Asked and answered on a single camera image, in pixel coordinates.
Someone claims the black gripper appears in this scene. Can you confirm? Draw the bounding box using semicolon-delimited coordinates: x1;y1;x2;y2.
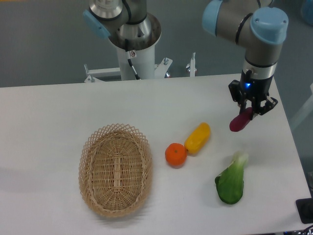
228;71;278;120

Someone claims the purple sweet potato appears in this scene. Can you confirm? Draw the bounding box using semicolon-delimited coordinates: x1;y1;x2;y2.
229;107;253;132

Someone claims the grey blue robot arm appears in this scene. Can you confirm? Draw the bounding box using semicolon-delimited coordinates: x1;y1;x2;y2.
83;0;289;120

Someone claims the yellow mango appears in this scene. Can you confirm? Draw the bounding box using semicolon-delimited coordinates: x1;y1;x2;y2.
184;122;211;155

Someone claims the green bok choy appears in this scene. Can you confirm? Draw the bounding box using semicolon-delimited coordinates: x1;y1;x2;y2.
215;151;249;205

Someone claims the orange tangerine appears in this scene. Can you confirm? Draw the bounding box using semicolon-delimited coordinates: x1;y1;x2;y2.
165;143;187;167

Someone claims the blue object top right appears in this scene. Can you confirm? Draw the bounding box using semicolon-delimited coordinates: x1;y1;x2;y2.
300;0;313;26

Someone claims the black device at table edge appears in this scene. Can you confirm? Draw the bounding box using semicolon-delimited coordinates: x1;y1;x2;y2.
295;198;313;224

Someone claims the oval wicker basket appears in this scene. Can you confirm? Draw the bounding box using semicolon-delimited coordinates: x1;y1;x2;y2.
78;124;153;218

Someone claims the white frame at right edge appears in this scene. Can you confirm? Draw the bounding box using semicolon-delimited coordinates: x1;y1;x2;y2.
290;84;313;131

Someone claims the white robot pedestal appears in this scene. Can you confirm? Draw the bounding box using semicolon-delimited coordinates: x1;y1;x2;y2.
83;12;198;83

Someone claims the black cable on pedestal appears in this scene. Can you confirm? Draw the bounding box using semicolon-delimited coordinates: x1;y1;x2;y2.
124;39;141;81

